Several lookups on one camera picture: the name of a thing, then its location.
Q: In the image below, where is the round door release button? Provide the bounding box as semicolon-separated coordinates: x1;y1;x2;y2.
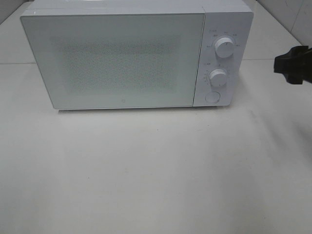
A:
205;92;221;103

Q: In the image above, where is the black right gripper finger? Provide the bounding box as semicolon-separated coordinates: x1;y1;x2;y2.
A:
273;46;312;85

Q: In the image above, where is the white timer knob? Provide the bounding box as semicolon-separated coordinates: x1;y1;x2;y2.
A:
209;69;228;87

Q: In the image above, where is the white microwave oven body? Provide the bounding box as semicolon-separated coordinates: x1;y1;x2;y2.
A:
20;0;254;108

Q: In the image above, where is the upper white power knob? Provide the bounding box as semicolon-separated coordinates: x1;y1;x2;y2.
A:
214;36;234;59

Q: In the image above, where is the white microwave door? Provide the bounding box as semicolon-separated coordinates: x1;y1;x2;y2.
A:
21;14;204;110

